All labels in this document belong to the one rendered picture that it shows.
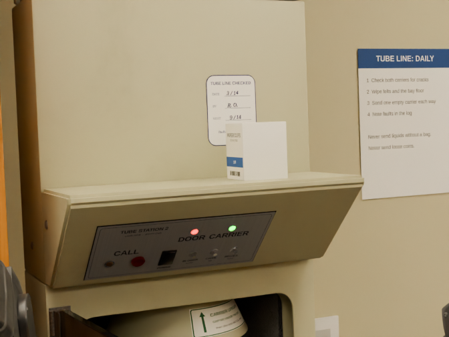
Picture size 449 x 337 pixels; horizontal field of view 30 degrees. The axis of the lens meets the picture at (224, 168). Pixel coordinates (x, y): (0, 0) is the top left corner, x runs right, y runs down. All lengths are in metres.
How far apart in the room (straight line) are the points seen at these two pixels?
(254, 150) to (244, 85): 0.11
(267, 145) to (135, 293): 0.22
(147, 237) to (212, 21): 0.26
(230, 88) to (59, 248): 0.27
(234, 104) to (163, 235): 0.19
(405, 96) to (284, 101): 0.65
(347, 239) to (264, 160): 0.69
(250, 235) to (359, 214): 0.68
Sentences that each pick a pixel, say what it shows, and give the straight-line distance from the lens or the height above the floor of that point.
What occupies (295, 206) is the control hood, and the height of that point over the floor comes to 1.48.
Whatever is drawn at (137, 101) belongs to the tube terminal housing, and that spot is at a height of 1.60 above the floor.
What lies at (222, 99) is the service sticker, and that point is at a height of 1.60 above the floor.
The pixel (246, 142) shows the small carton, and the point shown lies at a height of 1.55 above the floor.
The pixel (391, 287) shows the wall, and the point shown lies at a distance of 1.62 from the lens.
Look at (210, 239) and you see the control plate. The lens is 0.87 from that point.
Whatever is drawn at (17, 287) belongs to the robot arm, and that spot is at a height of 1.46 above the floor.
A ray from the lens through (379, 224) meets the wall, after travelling 1.58.
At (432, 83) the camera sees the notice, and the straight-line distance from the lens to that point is 1.65.
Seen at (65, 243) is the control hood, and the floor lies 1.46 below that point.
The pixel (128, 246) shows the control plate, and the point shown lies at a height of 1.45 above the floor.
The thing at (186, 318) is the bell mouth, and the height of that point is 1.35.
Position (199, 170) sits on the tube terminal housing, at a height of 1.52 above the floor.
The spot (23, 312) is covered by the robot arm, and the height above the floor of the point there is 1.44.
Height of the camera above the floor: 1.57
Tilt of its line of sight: 3 degrees down
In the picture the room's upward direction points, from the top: 2 degrees counter-clockwise
